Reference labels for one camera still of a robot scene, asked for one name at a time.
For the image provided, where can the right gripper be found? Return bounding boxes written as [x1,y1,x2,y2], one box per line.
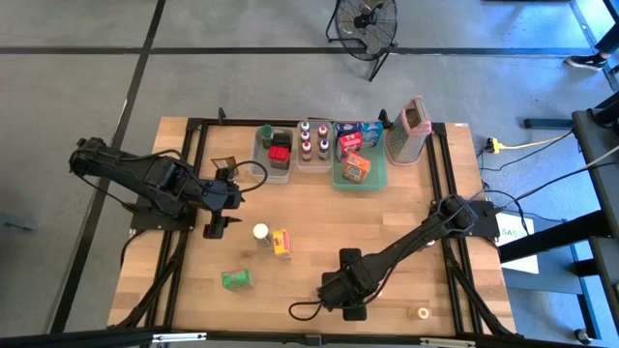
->
[317,247,383,322]

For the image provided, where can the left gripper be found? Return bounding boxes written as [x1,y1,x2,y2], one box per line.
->
[195,177,243,241]

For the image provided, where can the bagel seasoning jar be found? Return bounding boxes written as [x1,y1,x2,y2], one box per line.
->
[251,222,271,247]

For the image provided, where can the yellow Corn Pops box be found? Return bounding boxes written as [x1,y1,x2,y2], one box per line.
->
[271,228,292,260]

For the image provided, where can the brown plastic wrapper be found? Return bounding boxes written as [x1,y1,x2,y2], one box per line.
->
[210,155,239,171]

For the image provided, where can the orange Mini-Wheats cereal box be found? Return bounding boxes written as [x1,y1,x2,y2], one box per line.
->
[342,152,372,185]

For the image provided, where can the red cereal box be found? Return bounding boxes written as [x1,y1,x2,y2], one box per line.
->
[337,131,364,160]

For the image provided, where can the light blue cereal box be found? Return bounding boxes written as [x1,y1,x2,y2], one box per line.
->
[359,120,385,149]

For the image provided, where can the green cereal box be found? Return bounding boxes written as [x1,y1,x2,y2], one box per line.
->
[221,269,256,293]

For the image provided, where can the deep clear plastic bin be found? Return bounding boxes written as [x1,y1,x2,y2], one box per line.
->
[249,126,294,186]

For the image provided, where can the teal plastic bin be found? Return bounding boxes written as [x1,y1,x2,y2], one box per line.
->
[331,120,390,192]

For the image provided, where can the shallow clear plastic bin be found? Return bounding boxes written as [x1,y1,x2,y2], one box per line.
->
[295,120,335,174]

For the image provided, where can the white paper sheet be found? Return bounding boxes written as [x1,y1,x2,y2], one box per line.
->
[495,212,541,276]

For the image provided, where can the black floor fan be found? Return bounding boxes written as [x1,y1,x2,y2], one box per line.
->
[324,0,400,82]

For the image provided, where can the black floor bar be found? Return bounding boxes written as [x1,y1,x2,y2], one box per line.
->
[523,117,575,131]

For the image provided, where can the dark neighbouring table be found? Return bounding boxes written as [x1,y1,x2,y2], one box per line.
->
[497,91,619,339]

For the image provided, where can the person's shoe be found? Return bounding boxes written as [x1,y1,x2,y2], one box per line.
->
[565,53,609,72]

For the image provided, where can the person's leg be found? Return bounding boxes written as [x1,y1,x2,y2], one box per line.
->
[595,28,619,55]

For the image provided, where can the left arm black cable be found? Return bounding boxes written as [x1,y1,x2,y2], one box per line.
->
[226,159,269,194]

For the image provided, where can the pink-handled box grater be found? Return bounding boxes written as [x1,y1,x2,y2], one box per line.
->
[385,95,433,167]

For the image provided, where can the yellow cable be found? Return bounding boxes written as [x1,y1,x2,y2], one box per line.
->
[486,130,576,152]

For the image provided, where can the black floor cable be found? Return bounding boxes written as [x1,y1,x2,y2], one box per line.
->
[476,130,576,173]
[483,161,619,209]

